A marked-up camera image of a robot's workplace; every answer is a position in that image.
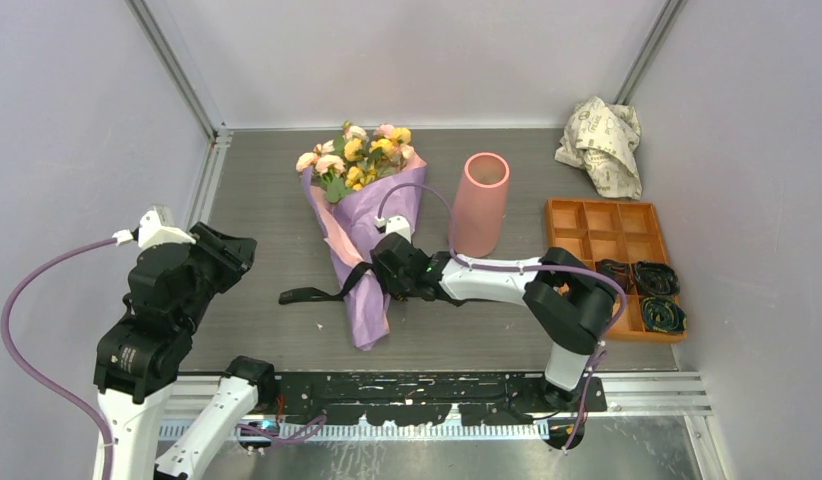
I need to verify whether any purple flower bouquet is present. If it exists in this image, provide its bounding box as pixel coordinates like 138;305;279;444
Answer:
295;122;427;351

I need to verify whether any black ribbon gold lettering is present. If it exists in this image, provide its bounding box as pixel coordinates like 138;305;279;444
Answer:
278;261;386;306

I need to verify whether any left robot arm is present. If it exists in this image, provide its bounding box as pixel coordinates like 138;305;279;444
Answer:
94;222;279;479

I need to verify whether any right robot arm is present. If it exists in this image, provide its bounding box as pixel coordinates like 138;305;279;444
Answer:
371;233;625;411

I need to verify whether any pink cylindrical vase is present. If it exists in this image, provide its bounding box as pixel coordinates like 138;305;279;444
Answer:
452;152;510;257

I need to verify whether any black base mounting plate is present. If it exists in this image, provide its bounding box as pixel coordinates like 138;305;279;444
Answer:
252;371;608;427

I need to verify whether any orange compartment tray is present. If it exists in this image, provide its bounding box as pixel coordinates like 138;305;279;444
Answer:
544;198;687;344

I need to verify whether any rolled black ribbon left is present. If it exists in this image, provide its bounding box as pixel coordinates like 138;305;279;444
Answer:
596;259;632;291

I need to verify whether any rolled black ribbon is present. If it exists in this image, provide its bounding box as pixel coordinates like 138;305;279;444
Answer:
632;261;681;297
596;259;632;291
640;297;687;335

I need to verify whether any crumpled printed paper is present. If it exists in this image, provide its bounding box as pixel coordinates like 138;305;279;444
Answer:
554;96;643;200

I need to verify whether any rolled black ribbon back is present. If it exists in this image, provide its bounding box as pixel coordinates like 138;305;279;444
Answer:
632;261;681;297

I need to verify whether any rolled black ribbon front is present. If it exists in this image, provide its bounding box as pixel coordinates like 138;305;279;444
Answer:
640;297;687;335

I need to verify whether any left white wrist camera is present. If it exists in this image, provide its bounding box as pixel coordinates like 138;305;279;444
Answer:
112;205;196;250

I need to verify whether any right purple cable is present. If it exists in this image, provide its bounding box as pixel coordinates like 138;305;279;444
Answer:
375;182;628;452

